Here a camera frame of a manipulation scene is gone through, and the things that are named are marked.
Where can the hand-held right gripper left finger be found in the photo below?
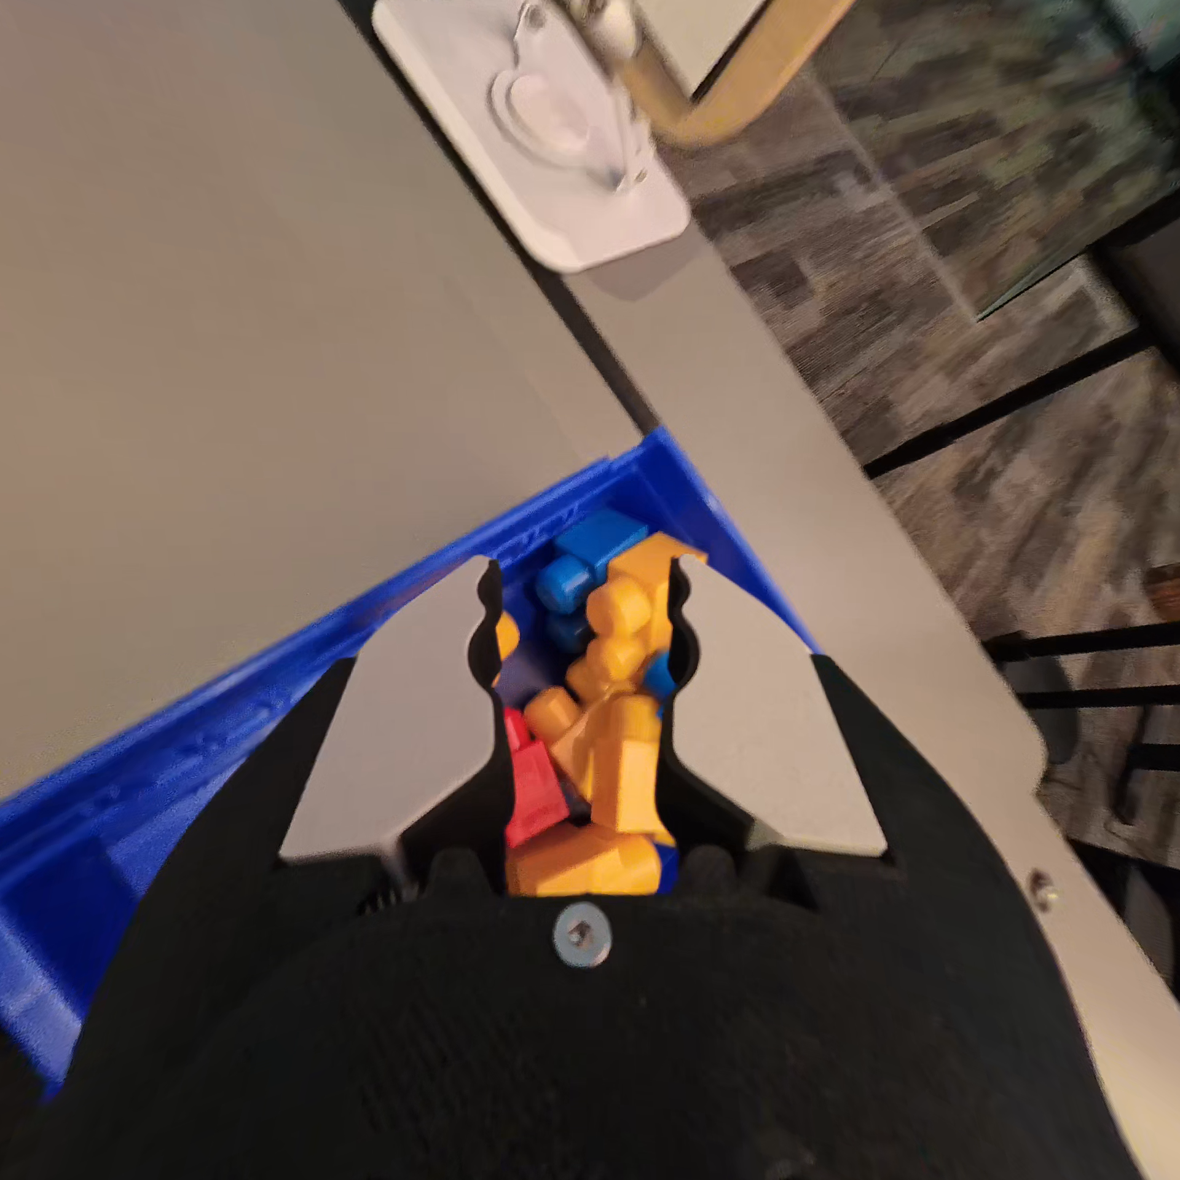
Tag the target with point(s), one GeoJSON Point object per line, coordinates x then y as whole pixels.
{"type": "Point", "coordinates": [397, 737]}

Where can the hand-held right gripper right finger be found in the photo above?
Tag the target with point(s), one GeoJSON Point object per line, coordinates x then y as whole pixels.
{"type": "Point", "coordinates": [766, 737]}

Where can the pile of colourful building blocks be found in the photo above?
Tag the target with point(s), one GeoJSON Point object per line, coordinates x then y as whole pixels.
{"type": "Point", "coordinates": [619, 783]}

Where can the blue plastic bin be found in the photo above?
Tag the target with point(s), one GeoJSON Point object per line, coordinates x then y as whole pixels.
{"type": "Point", "coordinates": [139, 830]}

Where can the black metal frame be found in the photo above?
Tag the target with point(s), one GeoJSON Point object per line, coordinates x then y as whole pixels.
{"type": "Point", "coordinates": [1089, 640]}

